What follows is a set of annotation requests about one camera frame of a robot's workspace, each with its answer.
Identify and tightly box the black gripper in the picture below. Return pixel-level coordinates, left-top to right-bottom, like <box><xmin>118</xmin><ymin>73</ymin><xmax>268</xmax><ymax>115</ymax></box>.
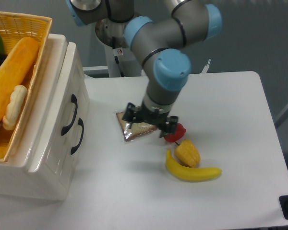
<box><xmin>122</xmin><ymin>103</ymin><xmax>179</xmax><ymax>138</ymax></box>

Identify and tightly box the white top drawer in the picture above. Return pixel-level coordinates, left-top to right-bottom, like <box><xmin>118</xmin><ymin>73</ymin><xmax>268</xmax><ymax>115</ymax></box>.
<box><xmin>28</xmin><ymin>42</ymin><xmax>89</xmax><ymax>200</ymax></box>

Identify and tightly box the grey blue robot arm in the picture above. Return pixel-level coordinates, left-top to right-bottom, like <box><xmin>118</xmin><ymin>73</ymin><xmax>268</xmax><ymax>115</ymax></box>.
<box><xmin>66</xmin><ymin>0</ymin><xmax>222</xmax><ymax>137</ymax></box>

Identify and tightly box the white drawer cabinet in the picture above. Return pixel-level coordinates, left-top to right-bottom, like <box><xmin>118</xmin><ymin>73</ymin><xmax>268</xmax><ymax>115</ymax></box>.
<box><xmin>0</xmin><ymin>33</ymin><xmax>90</xmax><ymax>201</ymax></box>

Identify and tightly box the wrapped bread slice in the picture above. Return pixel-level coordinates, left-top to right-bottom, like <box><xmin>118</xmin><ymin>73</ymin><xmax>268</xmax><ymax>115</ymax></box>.
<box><xmin>116</xmin><ymin>112</ymin><xmax>157</xmax><ymax>142</ymax></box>

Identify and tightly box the red toy bell pepper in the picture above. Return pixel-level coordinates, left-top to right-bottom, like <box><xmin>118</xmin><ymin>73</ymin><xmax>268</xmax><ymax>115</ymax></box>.
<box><xmin>164</xmin><ymin>123</ymin><xmax>187</xmax><ymax>143</ymax></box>

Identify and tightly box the yellow toy banana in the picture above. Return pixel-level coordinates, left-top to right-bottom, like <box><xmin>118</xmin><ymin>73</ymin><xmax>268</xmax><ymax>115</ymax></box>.
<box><xmin>165</xmin><ymin>149</ymin><xmax>222</xmax><ymax>182</ymax></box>

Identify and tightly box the cream toy pastry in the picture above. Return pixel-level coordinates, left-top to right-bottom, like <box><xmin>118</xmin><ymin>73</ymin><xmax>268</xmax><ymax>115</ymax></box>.
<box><xmin>2</xmin><ymin>85</ymin><xmax>27</xmax><ymax>130</ymax></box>

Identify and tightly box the orange toy baguette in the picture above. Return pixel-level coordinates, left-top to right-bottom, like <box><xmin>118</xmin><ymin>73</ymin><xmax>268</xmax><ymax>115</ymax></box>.
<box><xmin>0</xmin><ymin>37</ymin><xmax>39</xmax><ymax>121</ymax></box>

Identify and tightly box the yellow wicker basket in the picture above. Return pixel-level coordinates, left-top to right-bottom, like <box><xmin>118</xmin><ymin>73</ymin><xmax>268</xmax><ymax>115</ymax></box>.
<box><xmin>0</xmin><ymin>11</ymin><xmax>52</xmax><ymax>162</ymax></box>

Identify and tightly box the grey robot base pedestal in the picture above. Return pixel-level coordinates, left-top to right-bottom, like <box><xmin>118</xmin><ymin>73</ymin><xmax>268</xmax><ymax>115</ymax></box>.
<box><xmin>95</xmin><ymin>18</ymin><xmax>144</xmax><ymax>78</ymax></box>

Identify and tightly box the black lower drawer handle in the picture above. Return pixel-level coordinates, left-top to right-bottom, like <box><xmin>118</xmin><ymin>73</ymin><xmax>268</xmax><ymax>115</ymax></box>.
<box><xmin>70</xmin><ymin>118</ymin><xmax>84</xmax><ymax>155</ymax></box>

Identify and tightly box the black drawer handle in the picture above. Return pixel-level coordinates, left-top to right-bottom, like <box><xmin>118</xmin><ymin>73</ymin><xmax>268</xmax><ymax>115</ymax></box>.
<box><xmin>61</xmin><ymin>94</ymin><xmax>78</xmax><ymax>136</ymax></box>
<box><xmin>70</xmin><ymin>118</ymin><xmax>84</xmax><ymax>155</ymax></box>

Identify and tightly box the black top drawer handle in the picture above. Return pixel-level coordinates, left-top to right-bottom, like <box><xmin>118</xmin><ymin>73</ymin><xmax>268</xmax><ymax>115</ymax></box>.
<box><xmin>61</xmin><ymin>94</ymin><xmax>78</xmax><ymax>136</ymax></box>

